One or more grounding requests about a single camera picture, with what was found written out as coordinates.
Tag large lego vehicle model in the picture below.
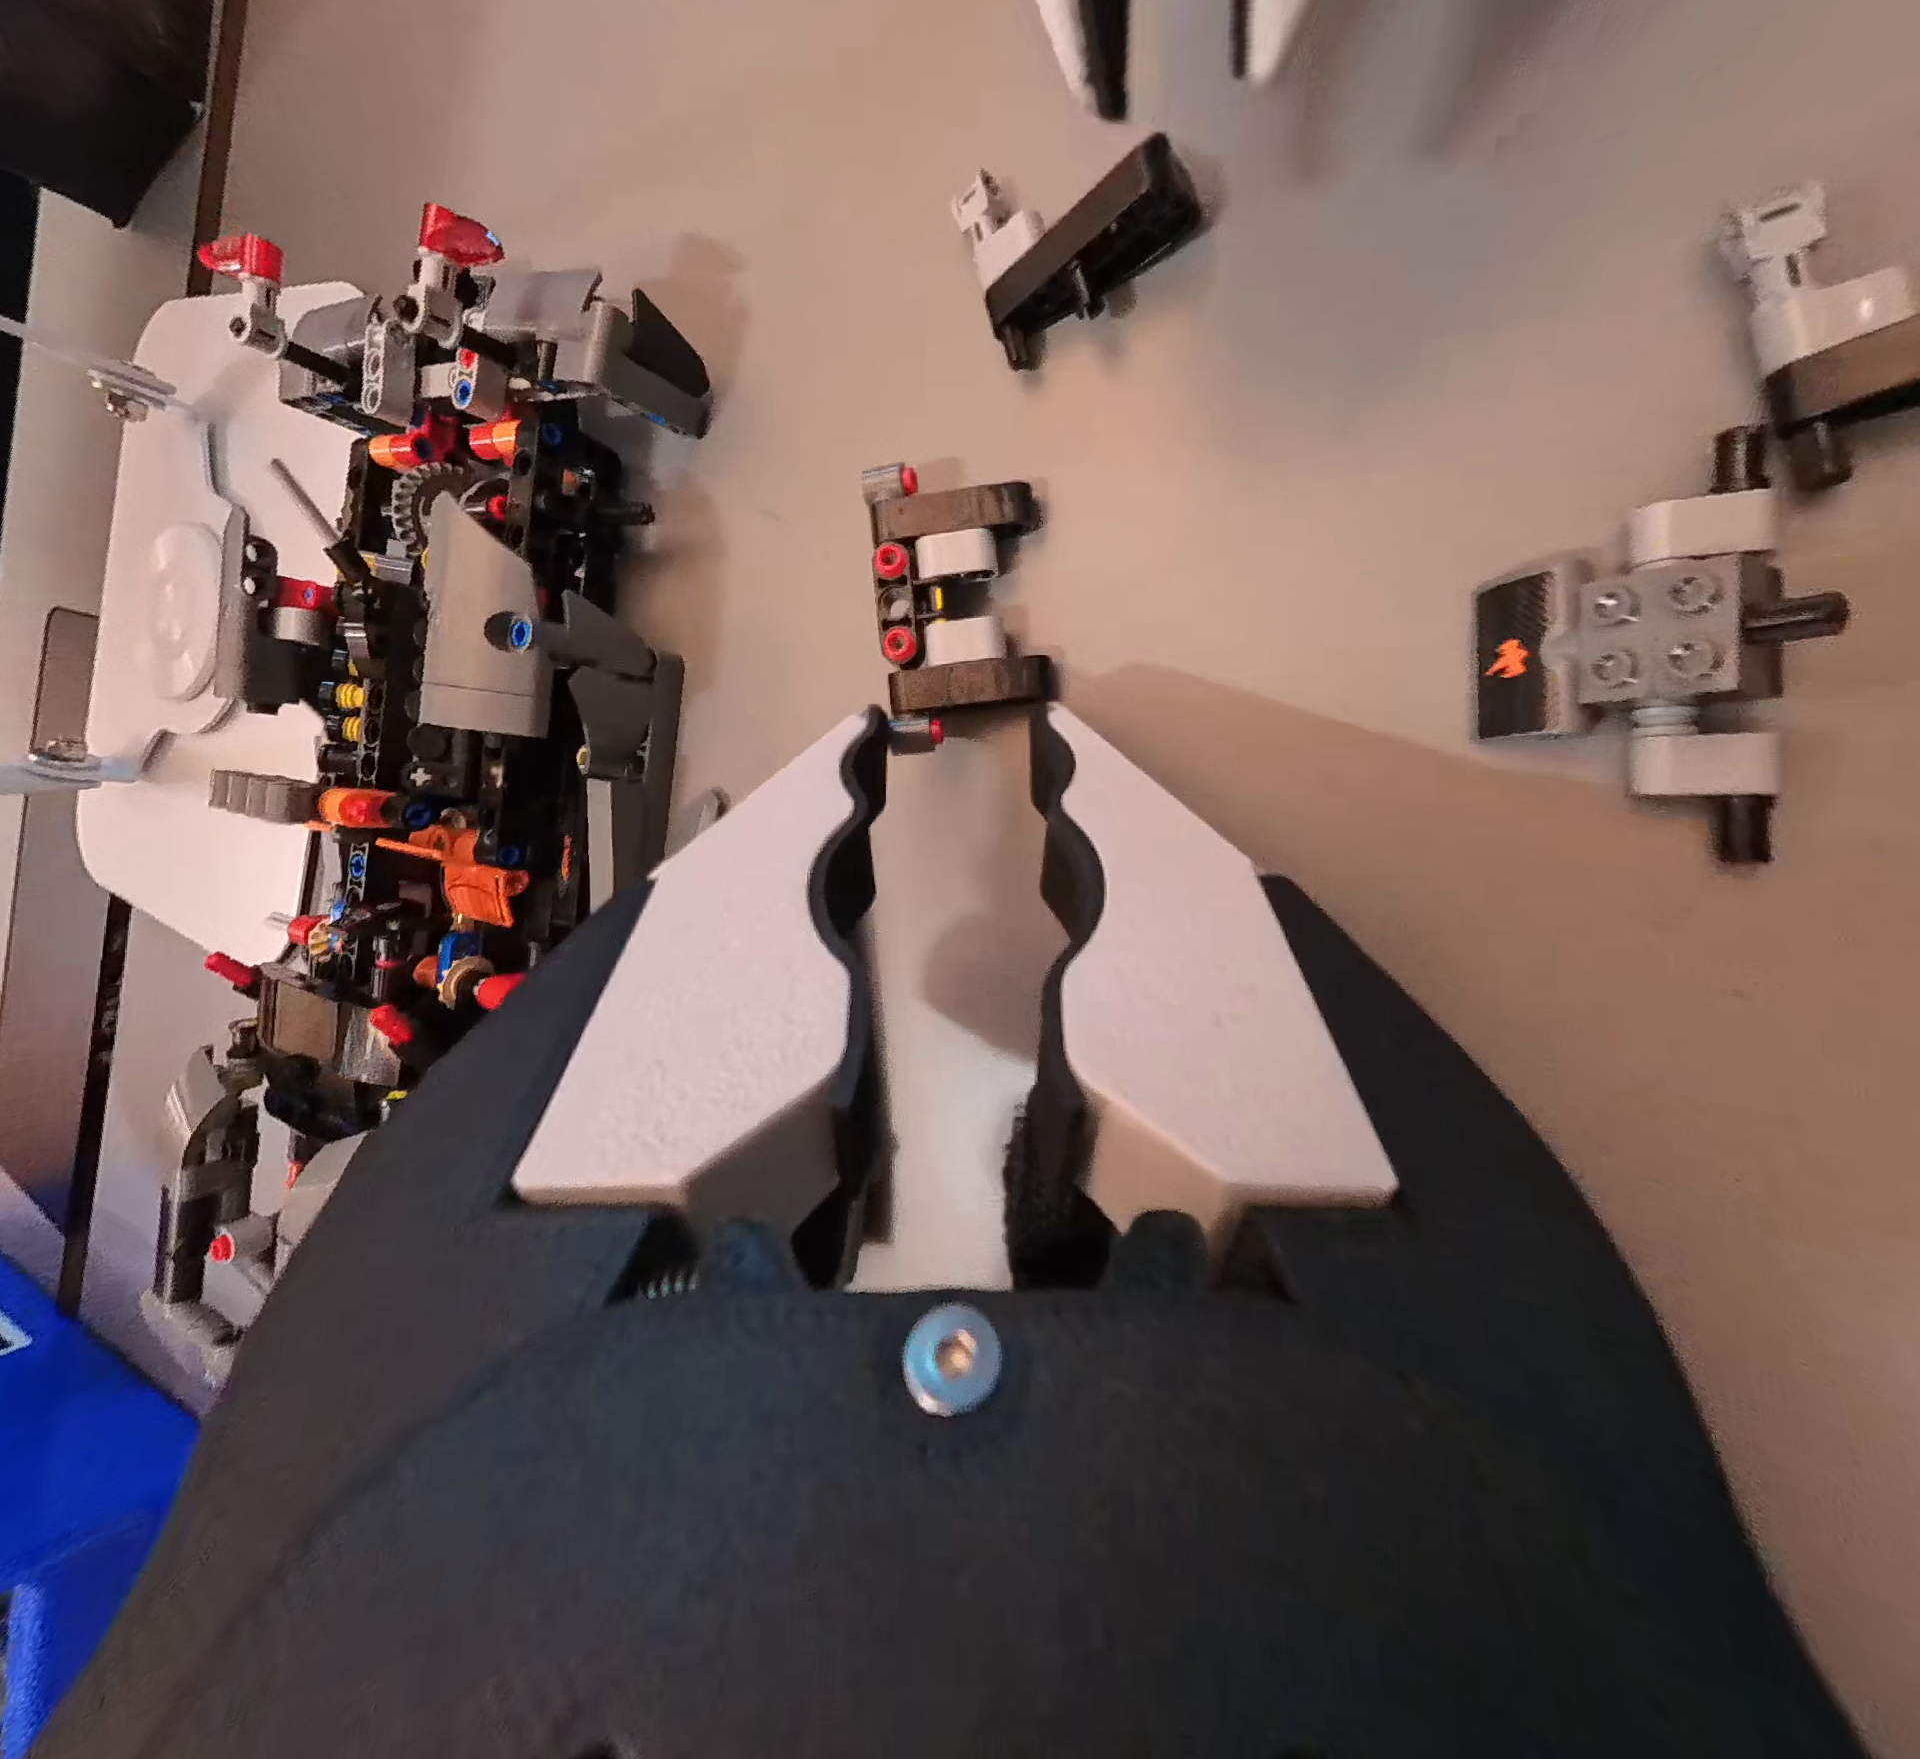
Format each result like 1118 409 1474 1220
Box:
142 204 713 1342

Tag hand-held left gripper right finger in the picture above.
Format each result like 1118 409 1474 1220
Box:
998 706 1400 1291

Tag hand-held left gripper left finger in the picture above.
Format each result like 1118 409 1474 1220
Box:
510 706 889 1289

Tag blue plastic bin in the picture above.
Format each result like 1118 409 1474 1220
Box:
0 1258 203 1642

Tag black lego assembly red pins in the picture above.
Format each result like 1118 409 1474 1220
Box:
861 463 1058 757

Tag white rounded board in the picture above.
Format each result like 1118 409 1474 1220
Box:
74 280 378 958

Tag black lego beam assembly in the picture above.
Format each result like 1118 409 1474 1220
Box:
953 132 1207 373
1717 181 1920 493

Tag dark grey lego axle assembly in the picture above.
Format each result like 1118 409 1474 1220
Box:
1472 427 1850 868

